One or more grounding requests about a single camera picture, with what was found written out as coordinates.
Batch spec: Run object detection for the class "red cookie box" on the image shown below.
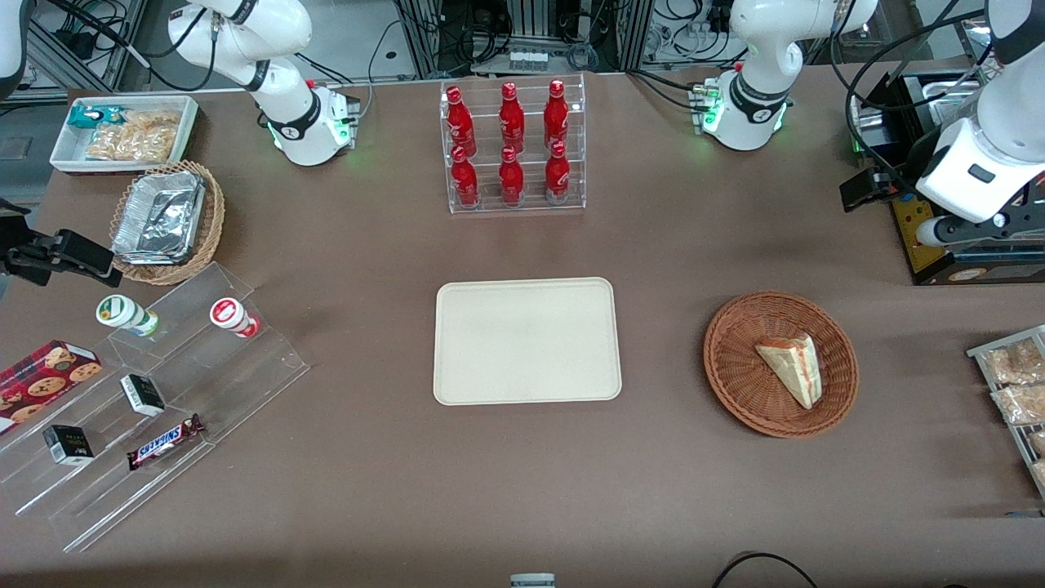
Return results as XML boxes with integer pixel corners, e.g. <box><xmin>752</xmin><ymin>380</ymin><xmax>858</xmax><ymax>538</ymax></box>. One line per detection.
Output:
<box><xmin>0</xmin><ymin>340</ymin><xmax>104</xmax><ymax>435</ymax></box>

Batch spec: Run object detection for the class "clear bag of crackers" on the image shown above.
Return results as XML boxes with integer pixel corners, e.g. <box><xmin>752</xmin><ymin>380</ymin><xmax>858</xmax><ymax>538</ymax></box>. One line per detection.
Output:
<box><xmin>85</xmin><ymin>109</ymin><xmax>182</xmax><ymax>163</ymax></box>

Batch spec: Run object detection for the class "aluminium frame post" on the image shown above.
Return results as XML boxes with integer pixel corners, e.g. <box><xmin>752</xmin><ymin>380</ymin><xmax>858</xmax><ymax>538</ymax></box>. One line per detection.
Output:
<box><xmin>396</xmin><ymin>0</ymin><xmax>443</xmax><ymax>80</ymax></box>
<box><xmin>616</xmin><ymin>0</ymin><xmax>656</xmax><ymax>74</ymax></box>

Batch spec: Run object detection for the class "Snickers chocolate bar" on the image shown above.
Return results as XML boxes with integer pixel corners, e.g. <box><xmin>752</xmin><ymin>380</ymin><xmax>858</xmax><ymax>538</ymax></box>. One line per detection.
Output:
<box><xmin>126</xmin><ymin>413</ymin><xmax>206</xmax><ymax>471</ymax></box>

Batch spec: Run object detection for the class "triangle sandwich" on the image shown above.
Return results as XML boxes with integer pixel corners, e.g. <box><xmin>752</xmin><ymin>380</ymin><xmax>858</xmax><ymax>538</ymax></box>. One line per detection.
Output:
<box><xmin>754</xmin><ymin>332</ymin><xmax>822</xmax><ymax>410</ymax></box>

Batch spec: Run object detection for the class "beige plastic tray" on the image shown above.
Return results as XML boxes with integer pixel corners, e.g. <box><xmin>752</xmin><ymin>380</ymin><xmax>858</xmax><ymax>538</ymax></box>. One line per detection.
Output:
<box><xmin>433</xmin><ymin>278</ymin><xmax>623</xmax><ymax>407</ymax></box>

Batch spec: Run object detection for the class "white rectangular bin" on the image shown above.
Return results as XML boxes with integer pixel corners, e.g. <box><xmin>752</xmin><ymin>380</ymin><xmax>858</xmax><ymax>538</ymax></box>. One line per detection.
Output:
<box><xmin>49</xmin><ymin>95</ymin><xmax>201</xmax><ymax>176</ymax></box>

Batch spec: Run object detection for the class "clear acrylic bottle rack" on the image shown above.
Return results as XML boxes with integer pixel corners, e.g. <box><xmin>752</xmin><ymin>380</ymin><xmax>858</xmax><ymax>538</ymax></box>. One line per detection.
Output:
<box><xmin>439</xmin><ymin>73</ymin><xmax>587</xmax><ymax>216</ymax></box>

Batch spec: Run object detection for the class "black box with yellow panel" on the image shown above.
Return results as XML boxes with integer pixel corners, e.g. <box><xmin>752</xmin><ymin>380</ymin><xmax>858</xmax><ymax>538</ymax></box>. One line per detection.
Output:
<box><xmin>849</xmin><ymin>69</ymin><xmax>1045</xmax><ymax>287</ymax></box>

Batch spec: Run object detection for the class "red lid yogurt cup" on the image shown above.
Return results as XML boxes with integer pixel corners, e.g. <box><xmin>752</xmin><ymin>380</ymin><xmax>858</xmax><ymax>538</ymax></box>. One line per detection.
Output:
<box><xmin>209</xmin><ymin>297</ymin><xmax>263</xmax><ymax>340</ymax></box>

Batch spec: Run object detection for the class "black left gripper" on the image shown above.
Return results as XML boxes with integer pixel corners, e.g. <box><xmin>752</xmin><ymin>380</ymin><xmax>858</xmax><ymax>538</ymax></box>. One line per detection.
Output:
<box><xmin>841</xmin><ymin>129</ymin><xmax>948</xmax><ymax>214</ymax></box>

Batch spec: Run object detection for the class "small tan wicker basket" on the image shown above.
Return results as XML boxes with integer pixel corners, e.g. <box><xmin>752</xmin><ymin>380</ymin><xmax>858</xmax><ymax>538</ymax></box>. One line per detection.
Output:
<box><xmin>109</xmin><ymin>160</ymin><xmax>226</xmax><ymax>287</ymax></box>

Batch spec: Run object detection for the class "red drink bottle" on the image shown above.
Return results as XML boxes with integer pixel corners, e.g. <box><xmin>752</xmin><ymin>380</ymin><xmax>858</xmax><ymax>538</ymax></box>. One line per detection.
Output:
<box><xmin>498</xmin><ymin>146</ymin><xmax>526</xmax><ymax>206</ymax></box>
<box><xmin>544</xmin><ymin>141</ymin><xmax>572</xmax><ymax>203</ymax></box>
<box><xmin>451</xmin><ymin>147</ymin><xmax>481</xmax><ymax>207</ymax></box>
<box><xmin>544</xmin><ymin>79</ymin><xmax>571</xmax><ymax>150</ymax></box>
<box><xmin>499</xmin><ymin>82</ymin><xmax>527</xmax><ymax>152</ymax></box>
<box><xmin>446</xmin><ymin>86</ymin><xmax>478</xmax><ymax>156</ymax></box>

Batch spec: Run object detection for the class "clear acrylic tiered stand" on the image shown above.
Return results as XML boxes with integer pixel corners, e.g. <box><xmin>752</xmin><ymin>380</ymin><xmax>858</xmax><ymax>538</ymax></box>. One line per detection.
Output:
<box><xmin>0</xmin><ymin>261</ymin><xmax>312</xmax><ymax>555</ymax></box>

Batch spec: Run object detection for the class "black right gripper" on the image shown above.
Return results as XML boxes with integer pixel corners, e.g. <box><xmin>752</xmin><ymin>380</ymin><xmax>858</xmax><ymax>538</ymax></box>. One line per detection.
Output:
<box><xmin>0</xmin><ymin>214</ymin><xmax>113</xmax><ymax>287</ymax></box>

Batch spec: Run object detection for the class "teal snack packet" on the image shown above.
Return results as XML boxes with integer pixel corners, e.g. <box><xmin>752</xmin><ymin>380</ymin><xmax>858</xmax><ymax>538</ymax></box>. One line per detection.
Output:
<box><xmin>68</xmin><ymin>104</ymin><xmax>129</xmax><ymax>129</ymax></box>

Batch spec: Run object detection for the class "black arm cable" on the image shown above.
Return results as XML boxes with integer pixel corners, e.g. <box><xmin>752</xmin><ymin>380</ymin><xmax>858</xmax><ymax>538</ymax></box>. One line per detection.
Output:
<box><xmin>829</xmin><ymin>0</ymin><xmax>998</xmax><ymax>176</ymax></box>

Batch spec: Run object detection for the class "black wrist mount white knob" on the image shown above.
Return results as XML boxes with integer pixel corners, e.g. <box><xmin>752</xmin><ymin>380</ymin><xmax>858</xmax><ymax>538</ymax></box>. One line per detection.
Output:
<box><xmin>918</xmin><ymin>192</ymin><xmax>1045</xmax><ymax>247</ymax></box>

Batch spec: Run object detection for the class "tray of snack bags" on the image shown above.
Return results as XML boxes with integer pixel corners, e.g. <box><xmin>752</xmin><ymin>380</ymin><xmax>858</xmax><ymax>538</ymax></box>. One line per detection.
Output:
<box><xmin>967</xmin><ymin>324</ymin><xmax>1045</xmax><ymax>501</ymax></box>

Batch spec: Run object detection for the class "black table cable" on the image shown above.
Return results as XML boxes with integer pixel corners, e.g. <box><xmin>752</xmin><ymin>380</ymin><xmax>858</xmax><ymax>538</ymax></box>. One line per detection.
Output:
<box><xmin>710</xmin><ymin>552</ymin><xmax>820</xmax><ymax>588</ymax></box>

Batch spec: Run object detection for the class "small black box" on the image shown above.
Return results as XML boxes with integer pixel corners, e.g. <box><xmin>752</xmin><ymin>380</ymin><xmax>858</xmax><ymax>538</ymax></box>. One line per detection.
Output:
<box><xmin>119</xmin><ymin>373</ymin><xmax>167</xmax><ymax>418</ymax></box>
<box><xmin>42</xmin><ymin>424</ymin><xmax>96</xmax><ymax>467</ymax></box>

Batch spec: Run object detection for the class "aluminium foil tray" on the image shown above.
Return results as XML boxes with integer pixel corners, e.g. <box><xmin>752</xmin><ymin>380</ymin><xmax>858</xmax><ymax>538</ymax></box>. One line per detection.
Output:
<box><xmin>112</xmin><ymin>171</ymin><xmax>206</xmax><ymax>266</ymax></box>

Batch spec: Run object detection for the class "green lid yogurt cup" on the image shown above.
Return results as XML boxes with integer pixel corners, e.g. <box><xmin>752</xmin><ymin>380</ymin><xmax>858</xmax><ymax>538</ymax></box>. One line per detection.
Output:
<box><xmin>96</xmin><ymin>294</ymin><xmax>161</xmax><ymax>338</ymax></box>

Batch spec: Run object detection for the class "large brown wicker basket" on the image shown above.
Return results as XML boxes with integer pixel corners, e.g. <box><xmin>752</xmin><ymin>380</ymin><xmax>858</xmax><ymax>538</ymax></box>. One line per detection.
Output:
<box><xmin>704</xmin><ymin>292</ymin><xmax>860</xmax><ymax>439</ymax></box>

